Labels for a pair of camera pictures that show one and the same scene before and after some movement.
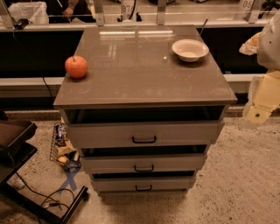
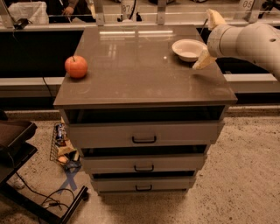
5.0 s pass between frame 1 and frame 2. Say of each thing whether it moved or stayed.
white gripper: moved
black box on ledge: stayed
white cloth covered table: stayed
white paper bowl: stayed
